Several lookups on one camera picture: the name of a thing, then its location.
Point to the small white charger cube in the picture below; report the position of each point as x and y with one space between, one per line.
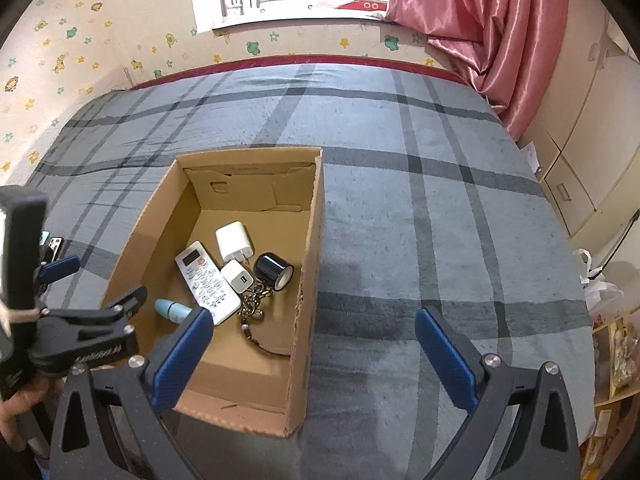
237 275

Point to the person's left hand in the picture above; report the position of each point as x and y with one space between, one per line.
17 412

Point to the white remote control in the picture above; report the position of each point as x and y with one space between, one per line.
200 272

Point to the pink satin curtain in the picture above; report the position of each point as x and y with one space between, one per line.
475 10

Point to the cardboard box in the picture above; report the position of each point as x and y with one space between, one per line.
235 375

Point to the wooden shelf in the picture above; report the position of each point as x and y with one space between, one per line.
607 360

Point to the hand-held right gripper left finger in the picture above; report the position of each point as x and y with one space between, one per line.
182 355

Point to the large white charger block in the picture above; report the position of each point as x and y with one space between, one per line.
232 240

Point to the white plastic bag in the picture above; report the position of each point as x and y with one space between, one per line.
605 295

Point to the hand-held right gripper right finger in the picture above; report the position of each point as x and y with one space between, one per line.
445 355

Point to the black tape roll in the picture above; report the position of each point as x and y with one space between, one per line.
267 267

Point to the light blue plastic tube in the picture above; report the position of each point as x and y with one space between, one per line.
170 309

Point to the teal phone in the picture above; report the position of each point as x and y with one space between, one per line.
44 237

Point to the beige wardrobe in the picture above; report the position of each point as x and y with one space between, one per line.
590 135

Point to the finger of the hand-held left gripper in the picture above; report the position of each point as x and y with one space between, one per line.
120 302
60 267

